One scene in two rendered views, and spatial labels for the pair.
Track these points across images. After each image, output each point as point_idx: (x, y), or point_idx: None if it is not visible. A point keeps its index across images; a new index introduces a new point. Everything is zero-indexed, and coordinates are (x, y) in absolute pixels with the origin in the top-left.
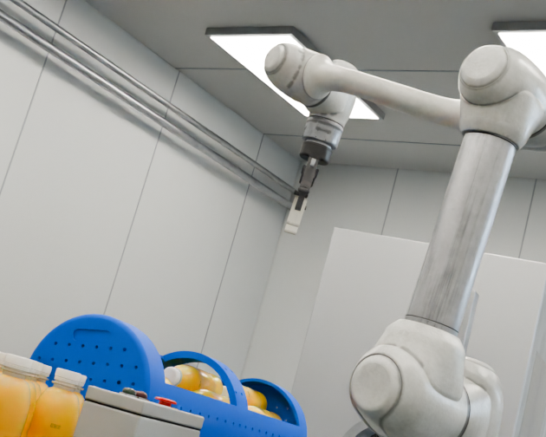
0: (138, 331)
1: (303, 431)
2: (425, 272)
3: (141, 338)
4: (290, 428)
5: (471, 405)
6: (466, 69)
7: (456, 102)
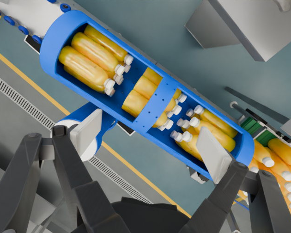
0: (243, 159)
1: (81, 15)
2: None
3: (249, 156)
4: (105, 31)
5: None
6: None
7: None
